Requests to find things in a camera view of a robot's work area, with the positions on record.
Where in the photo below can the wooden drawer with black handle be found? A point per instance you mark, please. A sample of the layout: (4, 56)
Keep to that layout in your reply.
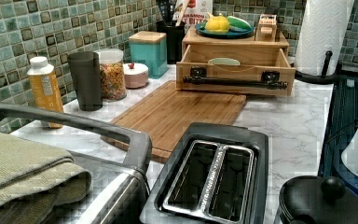
(263, 71)

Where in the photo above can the green bowl inside drawer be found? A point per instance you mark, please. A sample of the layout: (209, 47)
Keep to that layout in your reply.
(223, 61)

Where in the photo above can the bamboo cutting board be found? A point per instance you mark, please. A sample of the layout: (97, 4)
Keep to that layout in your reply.
(166, 113)

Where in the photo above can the pink lidded bowl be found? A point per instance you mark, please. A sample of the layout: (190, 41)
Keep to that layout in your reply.
(136, 75)

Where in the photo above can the black two-slot toaster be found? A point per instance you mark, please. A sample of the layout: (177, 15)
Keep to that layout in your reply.
(217, 174)

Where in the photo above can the glass jar of cereal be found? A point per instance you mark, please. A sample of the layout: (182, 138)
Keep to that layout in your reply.
(112, 73)

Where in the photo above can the teal canister wooden lid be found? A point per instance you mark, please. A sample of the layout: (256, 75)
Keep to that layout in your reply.
(150, 48)

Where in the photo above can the black utensil holder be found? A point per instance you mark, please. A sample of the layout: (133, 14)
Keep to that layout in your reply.
(174, 36)

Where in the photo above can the teal plate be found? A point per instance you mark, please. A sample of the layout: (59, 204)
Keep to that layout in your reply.
(200, 29)

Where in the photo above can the yellow toy fruit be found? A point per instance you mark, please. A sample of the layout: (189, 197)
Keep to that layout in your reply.
(217, 24)

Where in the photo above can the cinnamon cereal box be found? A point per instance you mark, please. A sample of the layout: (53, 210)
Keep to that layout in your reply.
(197, 11)

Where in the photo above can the dark grey tumbler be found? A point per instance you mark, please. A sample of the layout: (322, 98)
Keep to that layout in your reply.
(85, 71)

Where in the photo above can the green toy vegetable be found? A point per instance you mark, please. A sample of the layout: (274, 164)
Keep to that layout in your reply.
(238, 24)

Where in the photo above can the wooden spoon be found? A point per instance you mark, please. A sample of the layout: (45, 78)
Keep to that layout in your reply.
(182, 12)

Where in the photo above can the small wooden toy block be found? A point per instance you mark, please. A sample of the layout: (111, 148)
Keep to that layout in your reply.
(266, 28)

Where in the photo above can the orange juice bottle white cap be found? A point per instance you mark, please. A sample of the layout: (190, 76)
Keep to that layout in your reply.
(44, 84)

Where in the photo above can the black pot lid with knob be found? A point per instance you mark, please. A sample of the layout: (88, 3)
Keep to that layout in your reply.
(312, 199)

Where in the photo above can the black paper towel holder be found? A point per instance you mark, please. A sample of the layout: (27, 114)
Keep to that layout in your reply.
(323, 78)

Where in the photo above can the white paper towel roll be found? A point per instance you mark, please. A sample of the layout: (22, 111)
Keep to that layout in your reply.
(323, 29)

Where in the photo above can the olive green towel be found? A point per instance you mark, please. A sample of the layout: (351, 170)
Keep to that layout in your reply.
(35, 178)

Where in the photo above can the stainless toaster oven with handle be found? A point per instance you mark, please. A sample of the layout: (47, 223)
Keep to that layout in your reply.
(118, 190)

